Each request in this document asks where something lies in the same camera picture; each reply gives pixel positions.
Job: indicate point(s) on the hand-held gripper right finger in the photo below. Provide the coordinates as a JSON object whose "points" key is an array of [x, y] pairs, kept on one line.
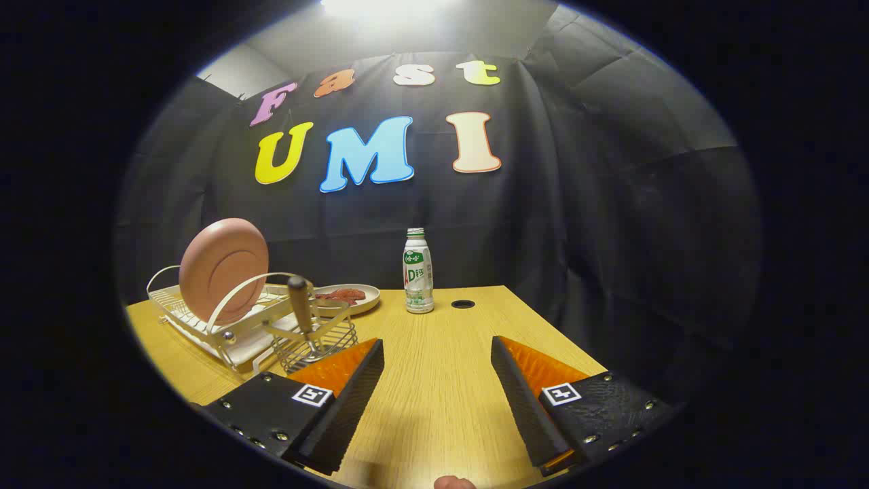
{"points": [[523, 407]]}

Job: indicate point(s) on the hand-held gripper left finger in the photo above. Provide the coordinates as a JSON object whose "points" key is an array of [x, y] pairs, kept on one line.
{"points": [[353, 401]]}

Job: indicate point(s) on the pink plate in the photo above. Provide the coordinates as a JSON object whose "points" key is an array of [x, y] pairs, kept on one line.
{"points": [[224, 272]]}

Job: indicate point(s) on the beige plate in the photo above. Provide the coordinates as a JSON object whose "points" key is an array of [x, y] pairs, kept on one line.
{"points": [[370, 299]]}

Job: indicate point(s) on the white drip tray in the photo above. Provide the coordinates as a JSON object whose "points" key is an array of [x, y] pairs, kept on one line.
{"points": [[248, 348]]}

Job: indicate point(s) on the white drink bottle green label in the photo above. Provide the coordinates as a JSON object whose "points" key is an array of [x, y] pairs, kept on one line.
{"points": [[418, 285]]}

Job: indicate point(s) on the ceiling light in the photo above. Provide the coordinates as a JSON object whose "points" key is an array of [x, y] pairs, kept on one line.
{"points": [[380, 7]]}

